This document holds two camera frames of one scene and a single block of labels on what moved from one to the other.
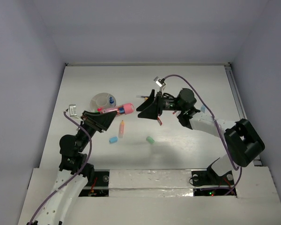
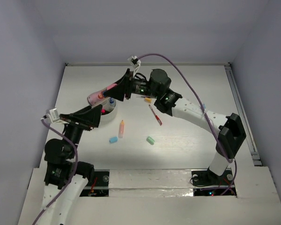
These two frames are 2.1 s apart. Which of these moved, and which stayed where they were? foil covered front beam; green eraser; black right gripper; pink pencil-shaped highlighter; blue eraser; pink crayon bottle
Moved: pink crayon bottle; black right gripper
Stayed: pink pencil-shaped highlighter; green eraser; blue eraser; foil covered front beam
